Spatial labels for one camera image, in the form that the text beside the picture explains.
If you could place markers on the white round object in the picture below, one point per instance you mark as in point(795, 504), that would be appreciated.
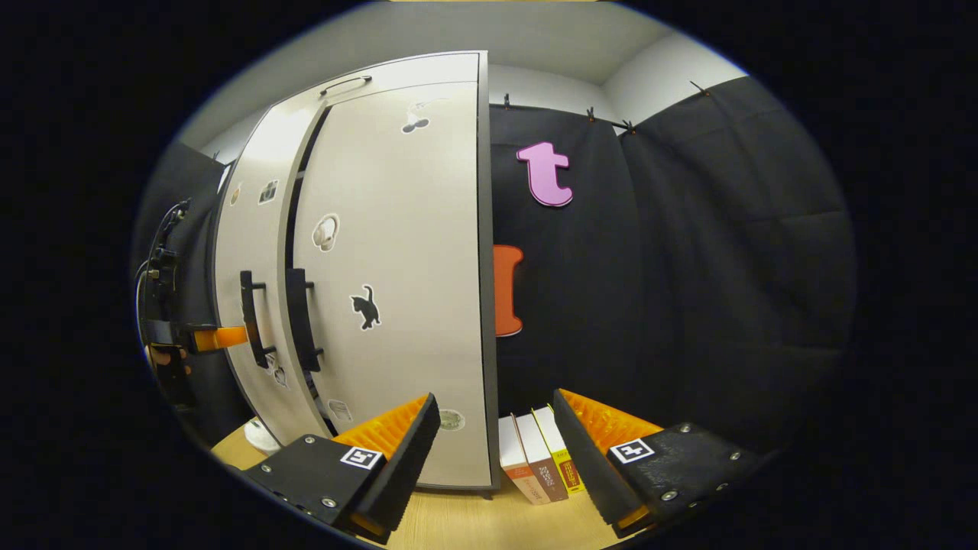
point(260, 437)

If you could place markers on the white cabinet door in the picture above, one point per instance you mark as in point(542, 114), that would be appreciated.
point(412, 305)
point(263, 198)

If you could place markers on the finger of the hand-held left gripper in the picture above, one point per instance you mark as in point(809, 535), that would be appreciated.
point(225, 337)

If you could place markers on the white shoe cabinet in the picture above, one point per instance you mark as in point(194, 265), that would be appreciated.
point(486, 229)

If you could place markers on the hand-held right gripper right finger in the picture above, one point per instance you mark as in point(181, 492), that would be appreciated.
point(588, 466)

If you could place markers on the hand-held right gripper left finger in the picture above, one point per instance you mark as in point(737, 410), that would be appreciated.
point(405, 466)

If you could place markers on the white and brown book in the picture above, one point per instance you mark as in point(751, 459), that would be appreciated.
point(513, 451)

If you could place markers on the yellow book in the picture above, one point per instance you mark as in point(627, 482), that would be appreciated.
point(556, 439)

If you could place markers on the black backdrop cloth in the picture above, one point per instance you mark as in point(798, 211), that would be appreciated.
point(688, 267)

